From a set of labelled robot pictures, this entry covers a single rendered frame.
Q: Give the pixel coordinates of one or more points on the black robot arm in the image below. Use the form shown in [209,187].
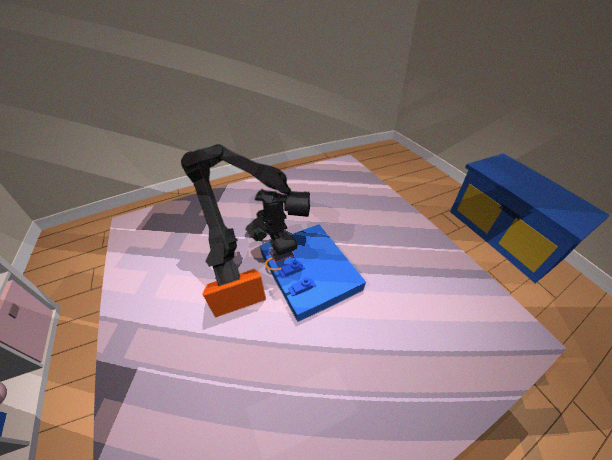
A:
[222,240]

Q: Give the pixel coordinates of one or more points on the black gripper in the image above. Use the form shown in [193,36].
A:
[280,240]

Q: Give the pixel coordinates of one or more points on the grey micro servo with orange cable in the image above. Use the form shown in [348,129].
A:
[276,257]

